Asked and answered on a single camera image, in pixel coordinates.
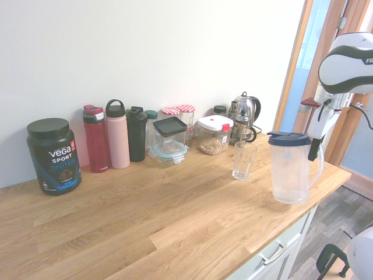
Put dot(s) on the jar with red checkered lid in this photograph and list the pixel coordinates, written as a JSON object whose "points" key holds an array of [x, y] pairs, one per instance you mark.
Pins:
{"points": [[170, 111], [186, 108]]}

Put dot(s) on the clear drinking glass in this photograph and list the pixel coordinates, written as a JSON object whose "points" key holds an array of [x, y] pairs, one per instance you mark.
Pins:
{"points": [[244, 166]]}

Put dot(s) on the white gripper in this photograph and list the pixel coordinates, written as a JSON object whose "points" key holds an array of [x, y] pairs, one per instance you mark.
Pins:
{"points": [[322, 122]]}

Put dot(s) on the red water bottle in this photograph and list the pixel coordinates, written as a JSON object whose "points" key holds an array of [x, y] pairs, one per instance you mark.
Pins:
{"points": [[97, 146]]}

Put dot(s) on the glass container with teal lid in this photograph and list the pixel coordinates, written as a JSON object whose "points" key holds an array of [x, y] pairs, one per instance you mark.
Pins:
{"points": [[167, 154]]}

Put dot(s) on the clear jar with green lid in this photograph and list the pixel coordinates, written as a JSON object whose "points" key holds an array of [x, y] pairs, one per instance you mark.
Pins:
{"points": [[151, 115]]}

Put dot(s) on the jar with black lid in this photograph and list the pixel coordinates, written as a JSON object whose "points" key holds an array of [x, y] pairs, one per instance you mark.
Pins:
{"points": [[220, 109]]}

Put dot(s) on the green clamp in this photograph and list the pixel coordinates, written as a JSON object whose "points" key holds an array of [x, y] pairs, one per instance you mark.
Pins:
{"points": [[323, 256]]}

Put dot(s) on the black shaker bottle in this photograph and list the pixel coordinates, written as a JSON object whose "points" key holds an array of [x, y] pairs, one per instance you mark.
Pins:
{"points": [[136, 137]]}

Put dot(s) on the chrome glass French press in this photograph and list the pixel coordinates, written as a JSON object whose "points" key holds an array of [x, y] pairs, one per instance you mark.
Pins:
{"points": [[243, 116]]}

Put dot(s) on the clear pitcher with blue lid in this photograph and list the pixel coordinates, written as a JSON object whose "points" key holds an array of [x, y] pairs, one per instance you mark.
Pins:
{"points": [[288, 175]]}

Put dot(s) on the pink bottle with black cap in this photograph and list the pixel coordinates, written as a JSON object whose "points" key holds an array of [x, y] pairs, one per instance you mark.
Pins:
{"points": [[118, 140]]}

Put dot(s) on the black Vega protein tub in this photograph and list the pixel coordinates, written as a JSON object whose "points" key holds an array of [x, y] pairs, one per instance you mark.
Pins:
{"points": [[55, 157]]}

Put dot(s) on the cereal container with white lid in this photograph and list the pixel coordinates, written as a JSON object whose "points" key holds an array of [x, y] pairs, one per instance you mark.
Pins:
{"points": [[214, 122]]}

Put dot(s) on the white cabinet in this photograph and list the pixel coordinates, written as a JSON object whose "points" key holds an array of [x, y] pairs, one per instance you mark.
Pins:
{"points": [[291, 262]]}

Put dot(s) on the square container with black lid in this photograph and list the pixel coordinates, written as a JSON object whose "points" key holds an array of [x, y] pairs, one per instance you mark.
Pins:
{"points": [[170, 125]]}

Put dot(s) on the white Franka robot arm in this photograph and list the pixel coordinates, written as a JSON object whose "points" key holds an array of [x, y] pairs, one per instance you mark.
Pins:
{"points": [[344, 67]]}

